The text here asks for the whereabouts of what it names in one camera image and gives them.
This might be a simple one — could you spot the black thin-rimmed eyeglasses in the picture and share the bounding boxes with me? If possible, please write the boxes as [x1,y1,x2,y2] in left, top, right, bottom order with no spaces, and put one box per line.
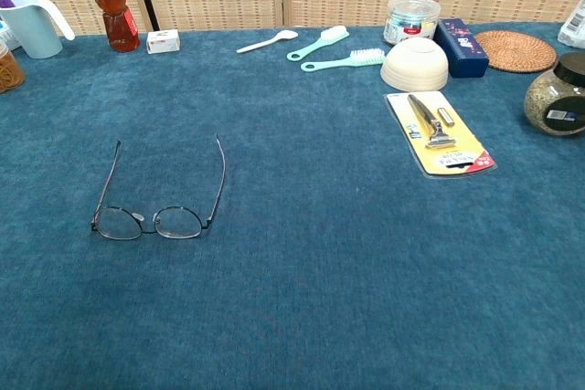
[90,132,228,241]

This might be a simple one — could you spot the white plastic spoon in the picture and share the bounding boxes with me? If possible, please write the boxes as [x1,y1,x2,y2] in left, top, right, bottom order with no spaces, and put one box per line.
[236,29,299,54]

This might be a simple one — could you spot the mint green scrub brush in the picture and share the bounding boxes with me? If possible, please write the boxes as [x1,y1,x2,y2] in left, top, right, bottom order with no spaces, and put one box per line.
[300,47,387,73]
[286,25,351,62]

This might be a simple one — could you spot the clear round tub of clips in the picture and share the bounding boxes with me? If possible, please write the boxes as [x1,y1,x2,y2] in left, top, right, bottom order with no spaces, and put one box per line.
[383,0,442,47]

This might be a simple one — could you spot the clear cup of brown contents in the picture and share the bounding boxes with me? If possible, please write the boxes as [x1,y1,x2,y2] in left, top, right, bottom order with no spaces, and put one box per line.
[0,40,27,94]

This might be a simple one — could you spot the dark blue long box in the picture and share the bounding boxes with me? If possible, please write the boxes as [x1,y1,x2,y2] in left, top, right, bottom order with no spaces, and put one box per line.
[432,18,490,79]

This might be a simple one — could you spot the small white cardboard box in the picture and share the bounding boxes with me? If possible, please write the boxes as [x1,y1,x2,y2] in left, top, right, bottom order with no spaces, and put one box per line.
[145,28,181,55]

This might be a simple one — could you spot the glass jar with black lid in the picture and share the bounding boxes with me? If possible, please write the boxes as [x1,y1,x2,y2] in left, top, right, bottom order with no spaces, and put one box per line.
[523,51,585,137]

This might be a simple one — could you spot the razor in yellow blister pack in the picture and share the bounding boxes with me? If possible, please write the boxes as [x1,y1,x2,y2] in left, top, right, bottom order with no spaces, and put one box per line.
[386,90,498,177]

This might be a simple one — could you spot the cream upturned bowl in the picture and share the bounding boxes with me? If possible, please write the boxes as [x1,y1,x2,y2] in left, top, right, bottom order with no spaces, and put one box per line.
[379,37,450,93]

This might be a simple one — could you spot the white bottle with yellow cap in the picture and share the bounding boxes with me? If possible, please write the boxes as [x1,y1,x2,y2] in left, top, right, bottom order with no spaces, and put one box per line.
[557,0,585,49]

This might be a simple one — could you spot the round woven rattan coaster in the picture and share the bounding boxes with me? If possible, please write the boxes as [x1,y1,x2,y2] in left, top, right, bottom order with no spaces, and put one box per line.
[473,29,558,74]

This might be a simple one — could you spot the light blue plastic pitcher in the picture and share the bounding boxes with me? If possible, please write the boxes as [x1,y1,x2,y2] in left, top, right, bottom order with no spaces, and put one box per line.
[0,0,76,60]

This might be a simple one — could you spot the honey bottle with yellow cap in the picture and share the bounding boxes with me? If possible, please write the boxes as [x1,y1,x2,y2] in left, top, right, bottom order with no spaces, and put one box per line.
[90,0,141,54]

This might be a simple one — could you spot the blue felt table cover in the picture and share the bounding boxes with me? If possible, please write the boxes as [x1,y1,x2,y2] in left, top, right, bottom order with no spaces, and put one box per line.
[0,22,585,390]

